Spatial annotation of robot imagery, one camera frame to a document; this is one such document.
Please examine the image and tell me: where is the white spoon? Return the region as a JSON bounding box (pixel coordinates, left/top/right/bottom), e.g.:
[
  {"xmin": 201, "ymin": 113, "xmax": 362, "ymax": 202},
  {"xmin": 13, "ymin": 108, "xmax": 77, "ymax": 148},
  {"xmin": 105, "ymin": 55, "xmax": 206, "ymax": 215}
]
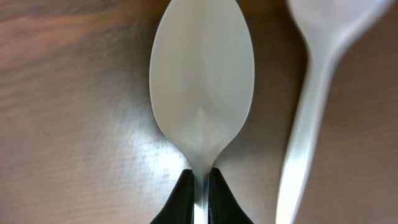
[
  {"xmin": 149, "ymin": 0, "xmax": 255, "ymax": 223},
  {"xmin": 275, "ymin": 0, "xmax": 394, "ymax": 224}
]

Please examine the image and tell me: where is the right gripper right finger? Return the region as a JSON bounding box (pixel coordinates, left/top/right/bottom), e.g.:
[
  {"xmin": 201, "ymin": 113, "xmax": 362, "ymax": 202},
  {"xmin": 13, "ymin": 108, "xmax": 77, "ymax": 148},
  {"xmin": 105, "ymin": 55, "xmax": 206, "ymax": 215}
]
[{"xmin": 208, "ymin": 167, "xmax": 253, "ymax": 224}]

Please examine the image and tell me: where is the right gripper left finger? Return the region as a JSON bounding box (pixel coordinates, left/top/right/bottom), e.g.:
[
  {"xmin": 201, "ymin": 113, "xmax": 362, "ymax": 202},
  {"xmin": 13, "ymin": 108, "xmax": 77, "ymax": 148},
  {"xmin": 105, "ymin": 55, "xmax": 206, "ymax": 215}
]
[{"xmin": 150, "ymin": 169, "xmax": 195, "ymax": 224}]

